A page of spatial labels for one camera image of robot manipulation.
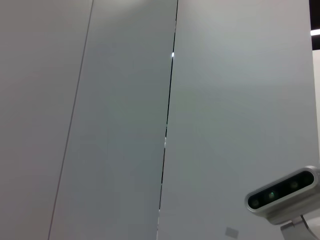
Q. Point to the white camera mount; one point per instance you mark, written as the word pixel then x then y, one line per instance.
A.
pixel 300 230

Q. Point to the silver depth camera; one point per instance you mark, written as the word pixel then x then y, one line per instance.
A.
pixel 280 192

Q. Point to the ceiling light strip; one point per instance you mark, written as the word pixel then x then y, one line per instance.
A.
pixel 315 32

